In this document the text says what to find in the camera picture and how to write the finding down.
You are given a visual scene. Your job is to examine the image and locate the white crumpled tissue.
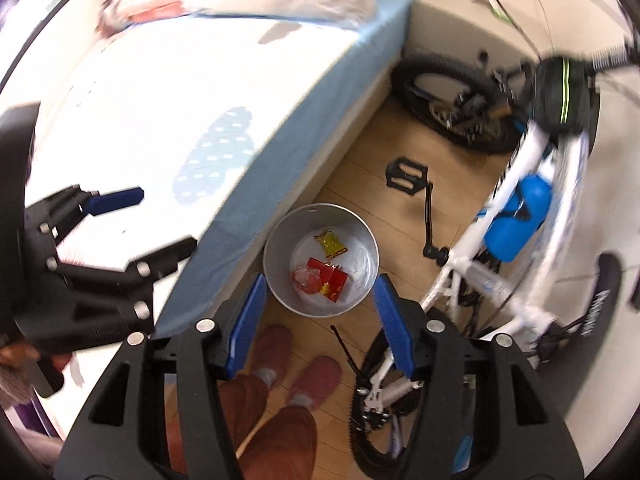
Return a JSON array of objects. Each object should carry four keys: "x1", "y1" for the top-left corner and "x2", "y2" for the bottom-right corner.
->
[{"x1": 345, "y1": 249, "x2": 373, "y2": 281}]

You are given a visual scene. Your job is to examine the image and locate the silver metal bin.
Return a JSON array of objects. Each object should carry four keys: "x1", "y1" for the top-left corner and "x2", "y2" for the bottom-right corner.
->
[{"x1": 263, "y1": 203, "x2": 380, "y2": 318}]

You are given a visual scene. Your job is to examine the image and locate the pink slipper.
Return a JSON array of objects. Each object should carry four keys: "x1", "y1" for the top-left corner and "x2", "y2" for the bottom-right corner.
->
[
  {"x1": 250, "y1": 325, "x2": 293, "y2": 386},
  {"x1": 290, "y1": 356, "x2": 343, "y2": 411}
]

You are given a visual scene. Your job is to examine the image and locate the beige bedside cabinet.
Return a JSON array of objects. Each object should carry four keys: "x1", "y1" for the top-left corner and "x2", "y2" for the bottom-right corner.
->
[{"x1": 405, "y1": 0, "x2": 551, "y2": 91}]

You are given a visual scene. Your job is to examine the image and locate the white bicycle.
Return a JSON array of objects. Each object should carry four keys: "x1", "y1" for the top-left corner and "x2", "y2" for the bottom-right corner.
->
[{"x1": 330, "y1": 0, "x2": 640, "y2": 480}]

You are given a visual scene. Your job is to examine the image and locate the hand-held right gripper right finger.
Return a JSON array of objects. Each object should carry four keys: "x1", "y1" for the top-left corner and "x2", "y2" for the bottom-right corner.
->
[{"x1": 372, "y1": 274, "x2": 586, "y2": 480}]

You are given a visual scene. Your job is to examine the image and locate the person's left forearm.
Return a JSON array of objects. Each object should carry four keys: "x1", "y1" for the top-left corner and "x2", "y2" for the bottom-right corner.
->
[{"x1": 0, "y1": 372, "x2": 36, "y2": 407}]

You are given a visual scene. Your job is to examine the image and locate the blue water bottle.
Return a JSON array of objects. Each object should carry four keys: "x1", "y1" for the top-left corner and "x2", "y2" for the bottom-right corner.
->
[{"x1": 486, "y1": 174, "x2": 553, "y2": 263}]

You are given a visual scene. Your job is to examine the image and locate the printed play mat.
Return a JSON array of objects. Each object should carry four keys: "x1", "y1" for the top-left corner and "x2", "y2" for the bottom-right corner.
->
[{"x1": 0, "y1": 0, "x2": 371, "y2": 356}]

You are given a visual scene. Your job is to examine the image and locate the clear plastic wrapper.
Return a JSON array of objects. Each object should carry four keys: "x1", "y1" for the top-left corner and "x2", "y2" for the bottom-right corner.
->
[{"x1": 291, "y1": 265, "x2": 326, "y2": 293}]

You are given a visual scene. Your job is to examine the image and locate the person's right leg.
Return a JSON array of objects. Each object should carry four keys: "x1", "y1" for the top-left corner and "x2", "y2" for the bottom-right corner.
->
[{"x1": 240, "y1": 405, "x2": 318, "y2": 480}]

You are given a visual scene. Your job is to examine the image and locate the person's left leg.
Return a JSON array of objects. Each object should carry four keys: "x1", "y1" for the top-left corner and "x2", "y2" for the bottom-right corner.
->
[{"x1": 165, "y1": 372, "x2": 271, "y2": 480}]

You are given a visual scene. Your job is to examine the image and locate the yellow red printed wrapper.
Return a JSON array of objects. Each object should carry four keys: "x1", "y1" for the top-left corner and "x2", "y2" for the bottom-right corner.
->
[{"x1": 314, "y1": 230, "x2": 348, "y2": 259}]

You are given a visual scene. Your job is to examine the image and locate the folded colourful clothes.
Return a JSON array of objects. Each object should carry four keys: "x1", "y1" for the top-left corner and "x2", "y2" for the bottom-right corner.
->
[{"x1": 100, "y1": 0, "x2": 191, "y2": 36}]

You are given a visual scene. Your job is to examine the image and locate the person's left hand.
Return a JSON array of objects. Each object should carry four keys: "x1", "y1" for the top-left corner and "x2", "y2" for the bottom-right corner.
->
[{"x1": 0, "y1": 342, "x2": 73, "y2": 375}]

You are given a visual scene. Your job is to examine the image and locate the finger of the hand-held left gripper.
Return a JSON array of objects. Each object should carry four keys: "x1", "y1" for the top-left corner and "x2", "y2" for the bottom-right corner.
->
[
  {"x1": 24, "y1": 184, "x2": 145, "y2": 251},
  {"x1": 55, "y1": 236, "x2": 198, "y2": 333}
]

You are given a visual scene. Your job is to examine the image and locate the person's leg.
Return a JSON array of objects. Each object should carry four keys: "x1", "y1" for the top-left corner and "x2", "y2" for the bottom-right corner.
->
[
  {"x1": 240, "y1": 405, "x2": 318, "y2": 480},
  {"x1": 165, "y1": 372, "x2": 271, "y2": 480}
]

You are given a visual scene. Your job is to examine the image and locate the bed with blue sheet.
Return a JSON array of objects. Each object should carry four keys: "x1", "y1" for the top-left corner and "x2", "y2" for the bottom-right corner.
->
[{"x1": 150, "y1": 0, "x2": 426, "y2": 341}]

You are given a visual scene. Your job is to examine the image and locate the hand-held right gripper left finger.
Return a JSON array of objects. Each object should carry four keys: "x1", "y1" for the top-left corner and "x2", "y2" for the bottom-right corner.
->
[{"x1": 52, "y1": 274, "x2": 268, "y2": 480}]

